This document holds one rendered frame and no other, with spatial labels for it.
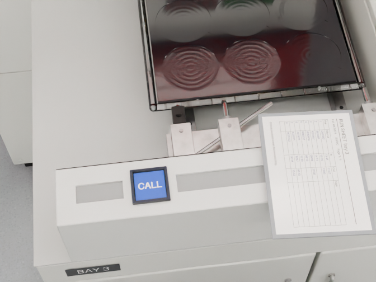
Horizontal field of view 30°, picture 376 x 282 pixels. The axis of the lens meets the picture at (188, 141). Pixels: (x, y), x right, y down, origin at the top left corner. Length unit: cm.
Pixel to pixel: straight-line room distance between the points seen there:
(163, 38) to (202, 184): 34
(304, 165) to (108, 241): 32
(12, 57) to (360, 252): 91
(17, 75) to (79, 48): 41
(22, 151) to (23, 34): 51
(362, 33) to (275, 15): 16
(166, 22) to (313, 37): 27
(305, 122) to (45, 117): 48
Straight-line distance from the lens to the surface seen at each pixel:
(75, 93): 132
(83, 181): 106
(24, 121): 193
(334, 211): 103
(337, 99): 128
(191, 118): 123
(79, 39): 139
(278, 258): 126
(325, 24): 132
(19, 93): 182
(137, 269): 122
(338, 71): 125
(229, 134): 115
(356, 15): 135
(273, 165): 105
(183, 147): 114
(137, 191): 104
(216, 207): 103
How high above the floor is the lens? 189
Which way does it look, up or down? 59 degrees down
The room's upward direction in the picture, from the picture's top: 1 degrees counter-clockwise
